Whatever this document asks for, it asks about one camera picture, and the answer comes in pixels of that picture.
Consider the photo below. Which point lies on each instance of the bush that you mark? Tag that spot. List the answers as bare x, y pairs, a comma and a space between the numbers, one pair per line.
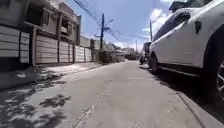
107, 56

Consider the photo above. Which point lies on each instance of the dark vehicle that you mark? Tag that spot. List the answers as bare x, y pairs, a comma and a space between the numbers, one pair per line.
144, 53

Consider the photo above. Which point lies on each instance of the utility pole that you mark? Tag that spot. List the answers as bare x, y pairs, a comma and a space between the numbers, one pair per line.
102, 31

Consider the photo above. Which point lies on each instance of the grey concrete road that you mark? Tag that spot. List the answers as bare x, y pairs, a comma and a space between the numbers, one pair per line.
126, 96

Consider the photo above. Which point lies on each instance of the thin pole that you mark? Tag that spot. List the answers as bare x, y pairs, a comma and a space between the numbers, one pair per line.
150, 30

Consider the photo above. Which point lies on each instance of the grey concrete sidewalk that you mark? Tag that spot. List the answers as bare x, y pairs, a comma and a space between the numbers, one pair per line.
40, 73

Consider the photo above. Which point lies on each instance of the row of buildings with fences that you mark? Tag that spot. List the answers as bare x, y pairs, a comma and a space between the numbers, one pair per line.
43, 36

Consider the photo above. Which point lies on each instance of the white car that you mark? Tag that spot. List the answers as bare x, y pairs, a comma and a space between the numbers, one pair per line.
190, 43

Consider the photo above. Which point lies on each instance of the raised concrete kerb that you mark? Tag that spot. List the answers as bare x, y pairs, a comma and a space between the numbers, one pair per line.
200, 113

